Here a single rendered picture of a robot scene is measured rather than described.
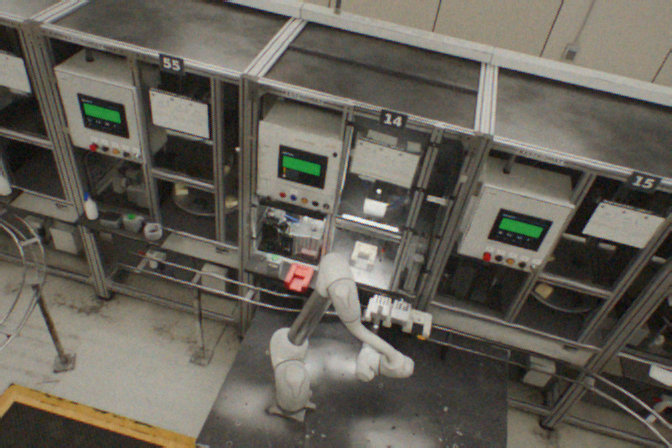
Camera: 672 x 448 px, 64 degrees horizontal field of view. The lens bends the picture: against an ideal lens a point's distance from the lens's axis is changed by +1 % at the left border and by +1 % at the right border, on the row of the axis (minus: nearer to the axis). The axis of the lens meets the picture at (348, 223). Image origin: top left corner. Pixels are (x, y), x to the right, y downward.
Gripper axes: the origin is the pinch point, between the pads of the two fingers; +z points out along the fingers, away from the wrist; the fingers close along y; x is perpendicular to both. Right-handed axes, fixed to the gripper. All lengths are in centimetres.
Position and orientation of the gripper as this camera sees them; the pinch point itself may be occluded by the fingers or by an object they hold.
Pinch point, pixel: (378, 314)
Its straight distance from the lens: 301.1
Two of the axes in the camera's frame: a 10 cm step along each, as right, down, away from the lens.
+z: 2.4, -6.6, 7.2
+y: 1.3, -7.1, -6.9
